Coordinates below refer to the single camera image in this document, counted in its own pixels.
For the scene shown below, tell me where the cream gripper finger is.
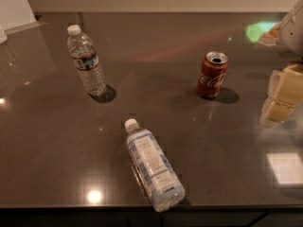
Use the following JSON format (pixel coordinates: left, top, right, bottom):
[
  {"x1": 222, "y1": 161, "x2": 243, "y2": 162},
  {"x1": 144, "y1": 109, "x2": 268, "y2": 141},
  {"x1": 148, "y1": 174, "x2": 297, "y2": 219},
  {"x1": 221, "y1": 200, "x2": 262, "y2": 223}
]
[{"x1": 259, "y1": 98, "x2": 294, "y2": 128}]

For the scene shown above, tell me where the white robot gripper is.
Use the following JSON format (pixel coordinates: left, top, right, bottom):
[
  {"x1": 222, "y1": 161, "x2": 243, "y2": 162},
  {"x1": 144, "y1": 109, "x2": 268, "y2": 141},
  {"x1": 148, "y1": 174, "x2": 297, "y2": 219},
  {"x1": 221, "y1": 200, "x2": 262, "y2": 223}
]
[{"x1": 268, "y1": 0, "x2": 303, "y2": 106}]

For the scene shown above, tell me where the red coke can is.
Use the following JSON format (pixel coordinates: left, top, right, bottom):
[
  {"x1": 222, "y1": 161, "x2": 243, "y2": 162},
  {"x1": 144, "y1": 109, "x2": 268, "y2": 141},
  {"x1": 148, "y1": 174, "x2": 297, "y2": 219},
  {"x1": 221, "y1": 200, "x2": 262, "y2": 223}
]
[{"x1": 197, "y1": 51, "x2": 228, "y2": 99}]

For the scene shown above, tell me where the blue label plastic bottle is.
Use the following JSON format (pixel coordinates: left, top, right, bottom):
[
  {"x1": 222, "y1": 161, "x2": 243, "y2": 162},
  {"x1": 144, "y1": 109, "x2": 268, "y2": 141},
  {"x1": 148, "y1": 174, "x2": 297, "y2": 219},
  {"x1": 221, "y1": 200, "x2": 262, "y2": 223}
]
[{"x1": 125, "y1": 118, "x2": 186, "y2": 212}]

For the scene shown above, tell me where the clear water bottle red label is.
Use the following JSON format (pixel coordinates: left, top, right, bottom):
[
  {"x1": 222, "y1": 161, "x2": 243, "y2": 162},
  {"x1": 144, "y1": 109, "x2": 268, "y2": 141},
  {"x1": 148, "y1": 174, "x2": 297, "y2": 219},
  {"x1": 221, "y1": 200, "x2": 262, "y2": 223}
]
[{"x1": 67, "y1": 25, "x2": 106, "y2": 96}]

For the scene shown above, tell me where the green and orange chip bag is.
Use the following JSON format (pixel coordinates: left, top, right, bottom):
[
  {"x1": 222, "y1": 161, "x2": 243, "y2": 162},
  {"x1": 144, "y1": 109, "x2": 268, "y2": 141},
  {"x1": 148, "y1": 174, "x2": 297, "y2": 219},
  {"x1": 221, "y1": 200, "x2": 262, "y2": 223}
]
[{"x1": 245, "y1": 22, "x2": 281, "y2": 46}]

